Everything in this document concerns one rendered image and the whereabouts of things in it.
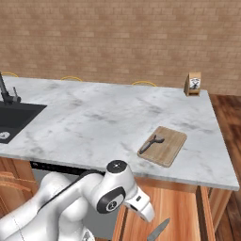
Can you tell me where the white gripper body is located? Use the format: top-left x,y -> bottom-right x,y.
129,195 -> 156,224

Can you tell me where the wooden drawer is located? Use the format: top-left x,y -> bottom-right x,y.
111,177 -> 202,241

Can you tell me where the wooden cutting board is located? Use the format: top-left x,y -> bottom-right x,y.
137,125 -> 188,169

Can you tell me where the dark grey peeler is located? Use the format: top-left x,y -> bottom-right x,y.
138,134 -> 166,155

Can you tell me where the wooden cabinet side panel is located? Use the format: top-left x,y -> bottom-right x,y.
196,185 -> 233,241

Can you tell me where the grey dishwasher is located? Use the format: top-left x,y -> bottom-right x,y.
29,160 -> 121,241

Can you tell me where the yellow stool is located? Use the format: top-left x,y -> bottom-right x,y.
131,80 -> 157,88
59,75 -> 84,82
0,72 -> 20,78

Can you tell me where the wooden box with dark print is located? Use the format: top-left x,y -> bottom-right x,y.
183,72 -> 202,97

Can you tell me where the wooden cupboard door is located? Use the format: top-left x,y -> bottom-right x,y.
0,156 -> 40,218

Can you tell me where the black sink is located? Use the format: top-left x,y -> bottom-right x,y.
0,101 -> 48,145

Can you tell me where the black tap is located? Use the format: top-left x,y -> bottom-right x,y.
0,71 -> 23,106

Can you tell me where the wooden cupboard handle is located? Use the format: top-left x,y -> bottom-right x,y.
0,179 -> 35,193

